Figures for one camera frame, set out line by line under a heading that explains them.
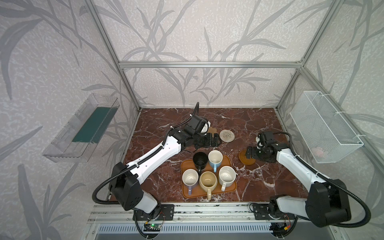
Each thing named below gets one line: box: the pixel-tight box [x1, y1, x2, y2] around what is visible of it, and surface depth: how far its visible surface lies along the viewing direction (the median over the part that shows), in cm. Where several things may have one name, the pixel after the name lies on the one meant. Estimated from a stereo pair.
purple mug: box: [182, 168, 199, 196], surface depth 80 cm
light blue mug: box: [208, 149, 224, 173], surface depth 86 cm
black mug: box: [193, 151, 209, 175], surface depth 85 cm
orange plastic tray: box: [181, 155, 237, 199], surface depth 81 cm
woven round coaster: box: [219, 129, 235, 143], surface depth 106 cm
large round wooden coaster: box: [238, 149, 256, 165], surface depth 93 cm
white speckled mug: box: [218, 166, 236, 192], surface depth 80 cm
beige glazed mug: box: [199, 171, 218, 201], surface depth 78 cm
